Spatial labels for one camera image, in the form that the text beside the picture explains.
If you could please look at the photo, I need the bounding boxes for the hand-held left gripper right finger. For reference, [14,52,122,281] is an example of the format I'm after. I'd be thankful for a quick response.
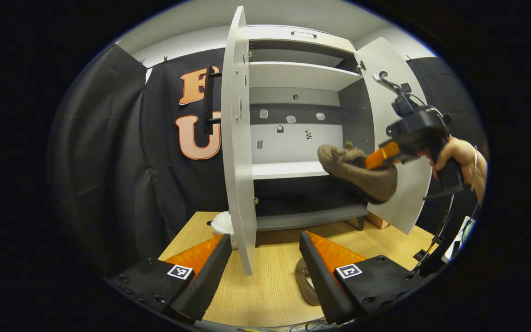
[299,231,432,325]

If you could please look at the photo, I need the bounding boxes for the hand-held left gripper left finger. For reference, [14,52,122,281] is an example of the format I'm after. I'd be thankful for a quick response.
[104,234,233,322]

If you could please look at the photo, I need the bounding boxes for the brown fluffy shoe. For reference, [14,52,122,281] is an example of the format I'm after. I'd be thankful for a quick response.
[295,257,321,306]
[317,141,399,205]

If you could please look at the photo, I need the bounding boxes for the white shoe cabinet door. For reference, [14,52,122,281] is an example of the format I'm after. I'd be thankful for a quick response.
[203,6,258,276]
[354,37,433,235]

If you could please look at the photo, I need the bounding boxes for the white shoe cabinet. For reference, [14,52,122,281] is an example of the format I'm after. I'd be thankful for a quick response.
[246,25,377,247]

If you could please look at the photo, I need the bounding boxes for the white cabinet drawer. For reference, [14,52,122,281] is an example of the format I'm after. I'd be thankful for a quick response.
[246,25,357,53]

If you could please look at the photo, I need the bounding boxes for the black backdrop cloth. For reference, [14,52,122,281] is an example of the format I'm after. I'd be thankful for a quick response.
[47,44,229,277]
[406,56,487,273]

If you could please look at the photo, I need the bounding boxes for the white round jar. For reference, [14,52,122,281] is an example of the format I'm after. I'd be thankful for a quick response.
[210,211,235,236]

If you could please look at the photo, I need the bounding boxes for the white flat object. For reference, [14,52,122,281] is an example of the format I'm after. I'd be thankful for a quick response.
[442,216,477,264]

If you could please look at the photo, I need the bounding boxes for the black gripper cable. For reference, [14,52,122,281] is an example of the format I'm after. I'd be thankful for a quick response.
[411,194,456,273]

